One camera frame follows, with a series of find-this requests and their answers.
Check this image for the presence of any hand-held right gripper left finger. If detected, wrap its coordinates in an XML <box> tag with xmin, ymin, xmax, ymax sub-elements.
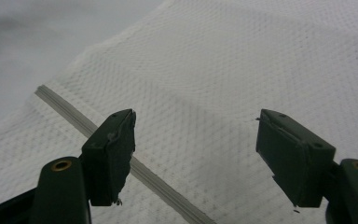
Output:
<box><xmin>81</xmin><ymin>108</ymin><xmax>137</xmax><ymax>207</ymax></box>

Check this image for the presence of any white table mat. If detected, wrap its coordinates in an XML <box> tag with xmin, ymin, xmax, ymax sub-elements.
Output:
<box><xmin>0</xmin><ymin>0</ymin><xmax>169</xmax><ymax>138</ymax></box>

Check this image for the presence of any white towel with grey stripe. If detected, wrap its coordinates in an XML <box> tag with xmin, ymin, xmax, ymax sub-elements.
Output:
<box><xmin>0</xmin><ymin>0</ymin><xmax>358</xmax><ymax>224</ymax></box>

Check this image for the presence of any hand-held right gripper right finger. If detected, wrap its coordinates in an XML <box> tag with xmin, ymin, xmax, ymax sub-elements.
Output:
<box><xmin>255</xmin><ymin>108</ymin><xmax>337</xmax><ymax>208</ymax></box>

